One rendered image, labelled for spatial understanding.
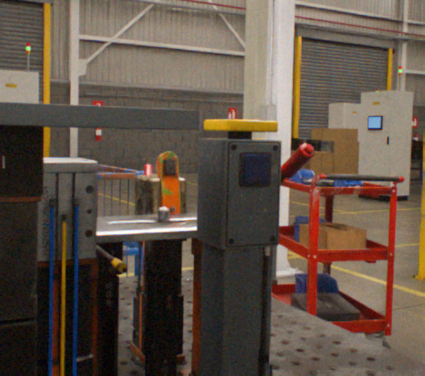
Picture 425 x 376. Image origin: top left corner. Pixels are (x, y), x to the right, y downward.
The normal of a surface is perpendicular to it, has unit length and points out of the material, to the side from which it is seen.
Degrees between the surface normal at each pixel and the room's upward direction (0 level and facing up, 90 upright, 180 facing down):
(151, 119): 90
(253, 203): 90
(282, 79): 90
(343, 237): 90
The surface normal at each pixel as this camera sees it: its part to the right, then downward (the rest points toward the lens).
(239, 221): 0.42, 0.06
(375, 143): -0.86, 0.00
